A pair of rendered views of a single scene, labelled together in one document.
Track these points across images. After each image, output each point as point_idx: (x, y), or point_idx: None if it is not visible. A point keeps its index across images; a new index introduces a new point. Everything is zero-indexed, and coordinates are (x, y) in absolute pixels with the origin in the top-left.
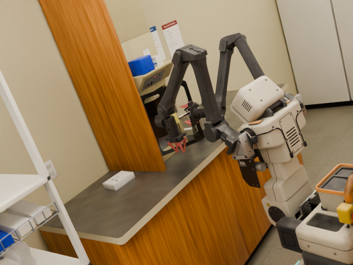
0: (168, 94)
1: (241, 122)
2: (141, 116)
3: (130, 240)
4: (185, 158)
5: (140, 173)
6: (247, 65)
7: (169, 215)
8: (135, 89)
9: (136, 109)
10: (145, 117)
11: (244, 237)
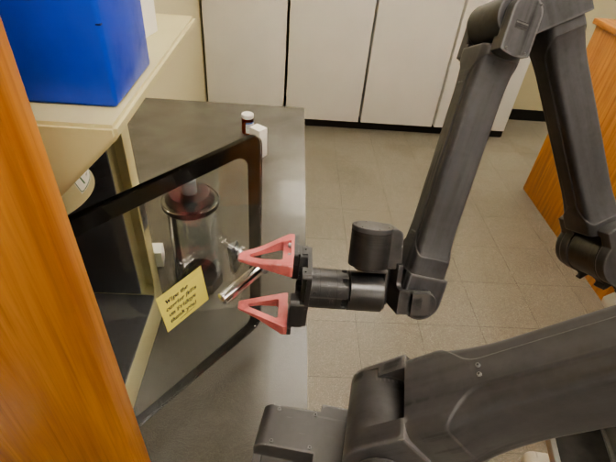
0: (562, 421)
1: (298, 231)
2: (87, 384)
3: None
4: (214, 417)
5: None
6: (573, 141)
7: None
8: (64, 232)
9: (55, 350)
10: (113, 377)
11: None
